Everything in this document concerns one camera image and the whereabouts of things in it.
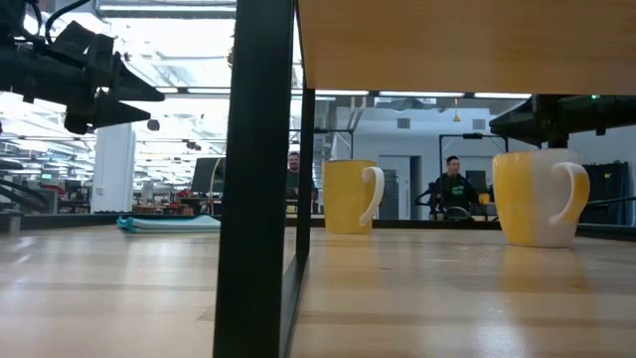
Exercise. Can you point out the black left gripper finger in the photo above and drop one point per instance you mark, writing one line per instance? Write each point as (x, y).
(109, 117)
(131, 87)

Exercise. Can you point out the person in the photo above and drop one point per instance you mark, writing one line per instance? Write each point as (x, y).
(453, 191)
(293, 169)

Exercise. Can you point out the large yellow white mug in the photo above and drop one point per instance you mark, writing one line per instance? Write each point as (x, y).
(526, 199)

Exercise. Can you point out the light blue folded cloth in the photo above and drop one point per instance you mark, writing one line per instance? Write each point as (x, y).
(169, 224)

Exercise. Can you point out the wooden shelf black frame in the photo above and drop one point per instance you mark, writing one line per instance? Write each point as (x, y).
(253, 199)

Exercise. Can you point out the grey door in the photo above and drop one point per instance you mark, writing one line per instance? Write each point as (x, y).
(395, 189)

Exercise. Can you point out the white pillar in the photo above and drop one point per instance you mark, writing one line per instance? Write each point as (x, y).
(113, 169)

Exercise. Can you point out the black gantry frame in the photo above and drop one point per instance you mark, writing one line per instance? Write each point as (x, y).
(440, 169)

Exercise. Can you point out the black round ceiling fixture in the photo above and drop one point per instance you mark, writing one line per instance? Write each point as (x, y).
(153, 125)

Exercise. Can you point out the dark monitor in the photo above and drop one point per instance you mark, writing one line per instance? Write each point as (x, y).
(206, 175)

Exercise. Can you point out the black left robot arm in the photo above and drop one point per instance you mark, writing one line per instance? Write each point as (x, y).
(11, 20)

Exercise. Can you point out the black panel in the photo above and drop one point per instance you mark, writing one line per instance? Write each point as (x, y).
(606, 191)

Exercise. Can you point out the black aluminium table frame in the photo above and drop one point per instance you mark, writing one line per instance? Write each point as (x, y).
(59, 221)

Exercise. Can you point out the yellow ceiling pendant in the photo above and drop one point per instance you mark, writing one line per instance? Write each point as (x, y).
(456, 115)

